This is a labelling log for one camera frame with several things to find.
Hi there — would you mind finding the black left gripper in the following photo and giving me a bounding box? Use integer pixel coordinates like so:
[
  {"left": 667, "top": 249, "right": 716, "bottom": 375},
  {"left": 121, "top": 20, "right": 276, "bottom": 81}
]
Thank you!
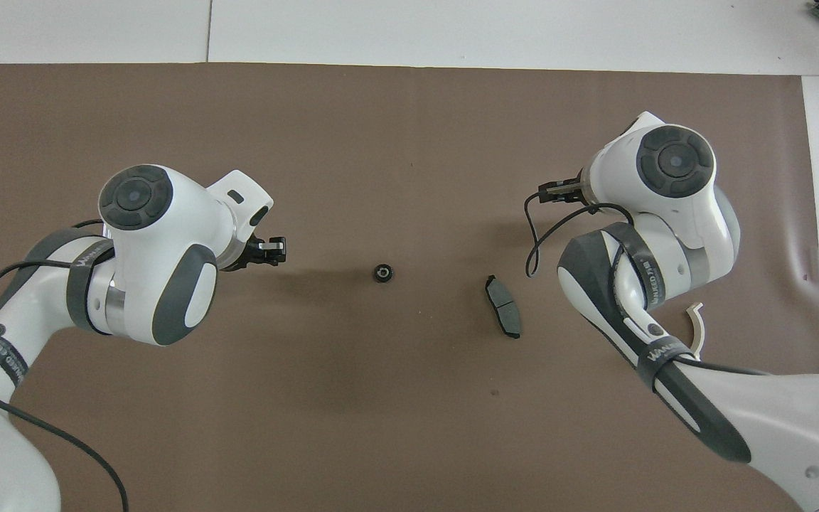
[{"left": 221, "top": 229, "right": 288, "bottom": 272}]

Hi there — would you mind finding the brown paper table mat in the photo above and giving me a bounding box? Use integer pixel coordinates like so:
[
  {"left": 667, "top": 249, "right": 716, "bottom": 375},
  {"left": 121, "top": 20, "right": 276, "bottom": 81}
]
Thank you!
[{"left": 0, "top": 63, "right": 819, "bottom": 512}]

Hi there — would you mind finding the long dark brake pad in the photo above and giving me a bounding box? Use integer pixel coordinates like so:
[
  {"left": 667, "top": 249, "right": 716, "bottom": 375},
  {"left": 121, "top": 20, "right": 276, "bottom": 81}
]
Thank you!
[{"left": 484, "top": 274, "right": 523, "bottom": 340}]

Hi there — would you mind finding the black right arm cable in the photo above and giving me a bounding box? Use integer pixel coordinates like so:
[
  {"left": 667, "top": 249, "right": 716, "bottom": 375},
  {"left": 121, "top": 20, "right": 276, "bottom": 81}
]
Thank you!
[{"left": 525, "top": 181, "right": 762, "bottom": 376}]

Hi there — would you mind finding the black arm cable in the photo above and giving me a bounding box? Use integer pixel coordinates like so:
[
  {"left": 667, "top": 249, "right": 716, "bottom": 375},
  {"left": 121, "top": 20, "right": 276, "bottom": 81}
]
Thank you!
[
  {"left": 0, "top": 219, "right": 129, "bottom": 512},
  {"left": 525, "top": 181, "right": 762, "bottom": 376}
]

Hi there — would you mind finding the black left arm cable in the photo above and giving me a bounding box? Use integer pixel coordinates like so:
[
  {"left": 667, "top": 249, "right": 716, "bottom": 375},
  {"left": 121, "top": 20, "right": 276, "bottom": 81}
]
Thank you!
[{"left": 0, "top": 219, "right": 129, "bottom": 512}]

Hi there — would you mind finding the white curved plastic bracket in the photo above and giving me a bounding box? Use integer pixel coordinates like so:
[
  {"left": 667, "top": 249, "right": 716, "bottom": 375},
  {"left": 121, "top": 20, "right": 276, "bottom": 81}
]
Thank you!
[{"left": 685, "top": 302, "right": 706, "bottom": 361}]

